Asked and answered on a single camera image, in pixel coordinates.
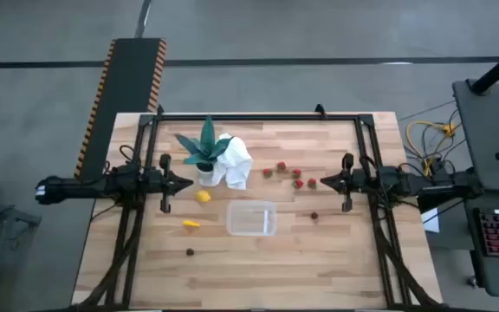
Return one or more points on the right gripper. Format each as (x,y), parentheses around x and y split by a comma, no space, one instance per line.
(348,182)

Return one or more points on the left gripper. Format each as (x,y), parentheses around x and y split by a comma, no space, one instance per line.
(165,182)

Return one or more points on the small brown ball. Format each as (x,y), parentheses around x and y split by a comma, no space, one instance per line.
(314,215)
(189,251)

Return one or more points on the yellow toy banana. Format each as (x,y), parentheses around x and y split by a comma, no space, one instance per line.
(191,224)

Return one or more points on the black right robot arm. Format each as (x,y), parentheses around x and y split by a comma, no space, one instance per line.
(427,186)

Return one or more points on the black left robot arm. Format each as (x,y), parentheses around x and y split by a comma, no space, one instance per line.
(80,186)

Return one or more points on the clear plastic tupperware container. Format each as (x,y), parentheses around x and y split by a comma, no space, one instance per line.
(251,219)

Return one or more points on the yellow toy lemon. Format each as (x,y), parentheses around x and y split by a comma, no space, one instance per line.
(203,196)

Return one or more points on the white plant pot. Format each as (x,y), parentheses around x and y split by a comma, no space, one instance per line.
(205,177)

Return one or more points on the green snake plant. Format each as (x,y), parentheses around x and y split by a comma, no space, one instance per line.
(207,143)

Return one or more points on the white crumpled cloth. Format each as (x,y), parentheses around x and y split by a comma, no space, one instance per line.
(236,164)

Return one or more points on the black ramp with hazard stripes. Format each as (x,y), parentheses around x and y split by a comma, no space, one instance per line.
(124,95)

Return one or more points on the white paper sheet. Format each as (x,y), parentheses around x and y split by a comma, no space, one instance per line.
(432,223)

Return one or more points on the grey desk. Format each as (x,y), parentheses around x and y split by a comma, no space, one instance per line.
(487,130)

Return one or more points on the black pole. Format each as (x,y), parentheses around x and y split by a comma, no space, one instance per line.
(498,69)

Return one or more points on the black frame clamp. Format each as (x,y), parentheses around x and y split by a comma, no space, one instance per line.
(160,109)
(320,110)

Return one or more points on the black aluminium table frame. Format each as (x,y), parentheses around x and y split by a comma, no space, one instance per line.
(254,117)

